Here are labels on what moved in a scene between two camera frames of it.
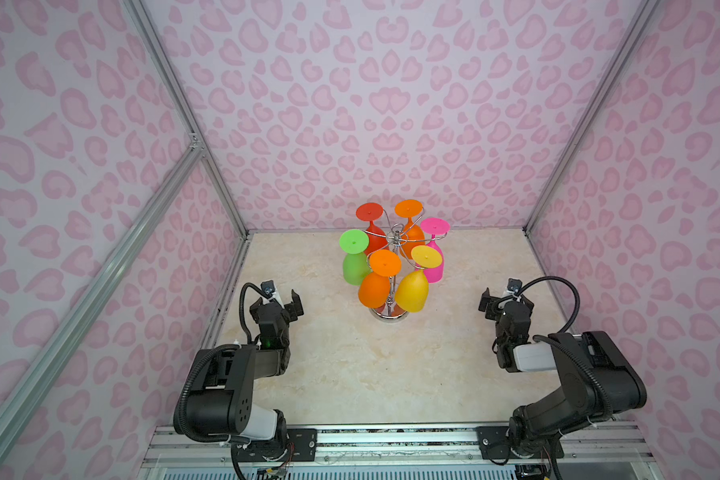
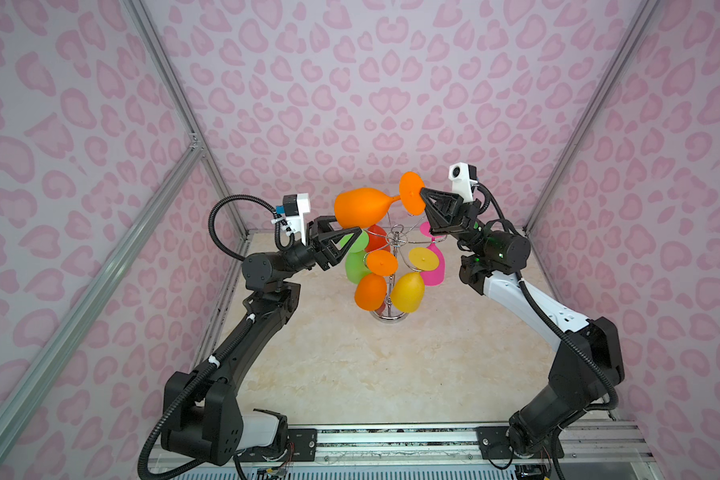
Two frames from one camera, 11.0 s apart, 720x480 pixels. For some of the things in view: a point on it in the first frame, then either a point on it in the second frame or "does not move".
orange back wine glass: (412, 235) -> (360, 207)
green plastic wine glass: (356, 264) does not move
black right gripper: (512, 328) -> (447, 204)
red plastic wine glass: (377, 239) does not move
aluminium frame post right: (636, 31) does not move
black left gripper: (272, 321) -> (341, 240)
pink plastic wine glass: (435, 226) does not move
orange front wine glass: (375, 286) does not move
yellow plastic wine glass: (412, 289) does not move
